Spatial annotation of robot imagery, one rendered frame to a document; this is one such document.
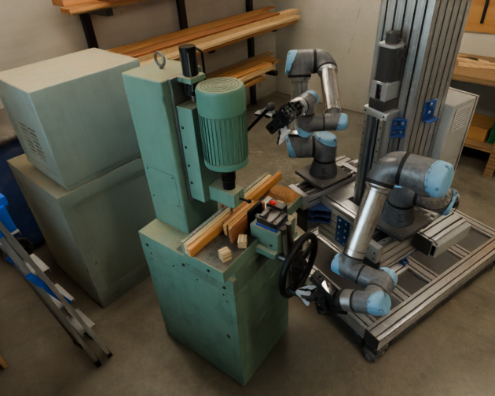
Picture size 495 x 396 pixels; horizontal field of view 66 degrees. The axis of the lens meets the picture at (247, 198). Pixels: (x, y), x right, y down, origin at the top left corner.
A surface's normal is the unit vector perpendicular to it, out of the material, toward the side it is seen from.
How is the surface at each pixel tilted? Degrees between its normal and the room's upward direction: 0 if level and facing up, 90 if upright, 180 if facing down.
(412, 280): 0
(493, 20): 90
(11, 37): 90
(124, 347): 0
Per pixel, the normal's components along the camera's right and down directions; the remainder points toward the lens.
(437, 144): -0.83, 0.36
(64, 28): 0.75, 0.36
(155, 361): -0.05, -0.81
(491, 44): -0.66, 0.47
